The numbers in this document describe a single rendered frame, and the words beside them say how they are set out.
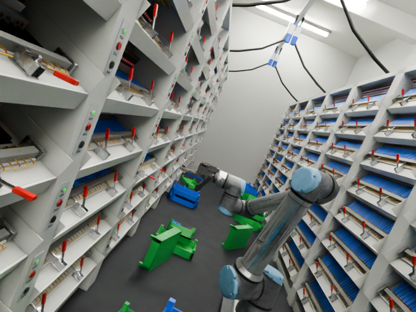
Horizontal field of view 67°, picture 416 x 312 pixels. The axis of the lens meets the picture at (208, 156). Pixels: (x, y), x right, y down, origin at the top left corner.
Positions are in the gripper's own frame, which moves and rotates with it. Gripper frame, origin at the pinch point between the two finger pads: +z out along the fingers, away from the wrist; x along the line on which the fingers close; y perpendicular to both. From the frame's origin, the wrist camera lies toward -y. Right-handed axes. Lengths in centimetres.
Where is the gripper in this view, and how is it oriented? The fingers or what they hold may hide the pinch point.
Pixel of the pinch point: (182, 168)
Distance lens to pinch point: 177.0
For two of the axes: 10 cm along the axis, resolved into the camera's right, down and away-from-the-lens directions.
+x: -0.6, 1.0, -9.9
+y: 3.6, -9.2, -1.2
